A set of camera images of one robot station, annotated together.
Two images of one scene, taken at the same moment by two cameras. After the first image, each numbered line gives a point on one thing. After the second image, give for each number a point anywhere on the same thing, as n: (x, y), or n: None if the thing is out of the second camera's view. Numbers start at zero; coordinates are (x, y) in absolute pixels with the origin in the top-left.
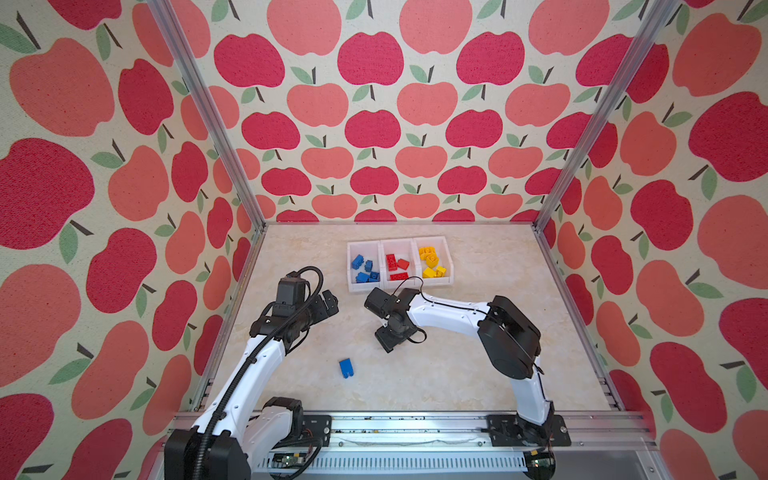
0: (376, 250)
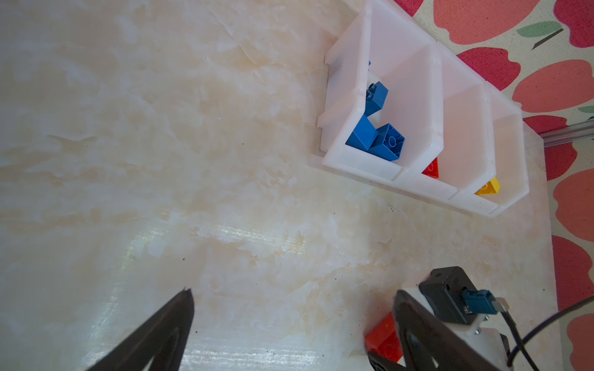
0: (399, 108)
